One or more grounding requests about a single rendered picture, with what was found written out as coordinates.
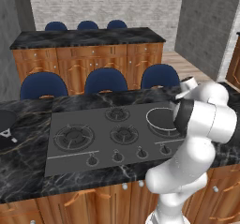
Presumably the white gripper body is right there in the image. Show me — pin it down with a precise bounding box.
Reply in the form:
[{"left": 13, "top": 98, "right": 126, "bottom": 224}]
[{"left": 174, "top": 89, "right": 192, "bottom": 101}]

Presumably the blue chair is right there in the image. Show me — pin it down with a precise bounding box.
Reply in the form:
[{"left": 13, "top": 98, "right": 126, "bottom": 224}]
[
  {"left": 140, "top": 63, "right": 181, "bottom": 90},
  {"left": 76, "top": 20, "right": 99, "bottom": 31},
  {"left": 20, "top": 71, "right": 69, "bottom": 100},
  {"left": 44, "top": 21, "right": 68, "bottom": 32},
  {"left": 83, "top": 67, "right": 128, "bottom": 95},
  {"left": 106, "top": 19, "right": 128, "bottom": 30}
]

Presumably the silver rimmed dark pan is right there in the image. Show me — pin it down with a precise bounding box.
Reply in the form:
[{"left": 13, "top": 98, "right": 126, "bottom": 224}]
[{"left": 145, "top": 107, "right": 181, "bottom": 140}]

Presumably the black hob knob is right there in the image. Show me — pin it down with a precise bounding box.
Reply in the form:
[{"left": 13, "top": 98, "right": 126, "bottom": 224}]
[
  {"left": 112, "top": 149, "right": 125, "bottom": 163},
  {"left": 158, "top": 142, "right": 173, "bottom": 156},
  {"left": 85, "top": 154, "right": 100, "bottom": 168},
  {"left": 136, "top": 145, "right": 149, "bottom": 159}
]

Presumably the wooden cupboard run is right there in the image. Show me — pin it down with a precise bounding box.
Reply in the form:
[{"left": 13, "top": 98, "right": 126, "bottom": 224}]
[{"left": 225, "top": 31, "right": 240, "bottom": 90}]

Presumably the dark grey hob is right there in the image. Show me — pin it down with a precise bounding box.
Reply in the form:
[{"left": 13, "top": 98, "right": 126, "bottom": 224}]
[{"left": 44, "top": 100, "right": 189, "bottom": 178}]

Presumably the wooden island with marble top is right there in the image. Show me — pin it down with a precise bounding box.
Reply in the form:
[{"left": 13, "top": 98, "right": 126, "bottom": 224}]
[{"left": 8, "top": 26, "right": 167, "bottom": 97}]

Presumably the wooden cupboard door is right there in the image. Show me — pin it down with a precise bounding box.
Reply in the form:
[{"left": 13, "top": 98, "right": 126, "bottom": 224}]
[
  {"left": 182, "top": 164, "right": 240, "bottom": 224},
  {"left": 36, "top": 187, "right": 98, "bottom": 224},
  {"left": 130, "top": 179, "right": 161, "bottom": 224},
  {"left": 94, "top": 182, "right": 134, "bottom": 224}
]

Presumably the black pan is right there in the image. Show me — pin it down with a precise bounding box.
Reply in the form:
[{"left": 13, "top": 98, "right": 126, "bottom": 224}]
[{"left": 0, "top": 109, "right": 19, "bottom": 151}]

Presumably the wooden drawer front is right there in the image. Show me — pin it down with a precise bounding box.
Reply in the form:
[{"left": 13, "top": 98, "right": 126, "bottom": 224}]
[{"left": 0, "top": 198, "right": 44, "bottom": 224}]

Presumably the curved wooden door handle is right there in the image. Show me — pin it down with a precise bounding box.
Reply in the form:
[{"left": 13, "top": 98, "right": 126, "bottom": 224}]
[
  {"left": 208, "top": 213, "right": 240, "bottom": 223},
  {"left": 95, "top": 191, "right": 113, "bottom": 201},
  {"left": 63, "top": 188, "right": 97, "bottom": 208},
  {"left": 222, "top": 181, "right": 240, "bottom": 193}
]

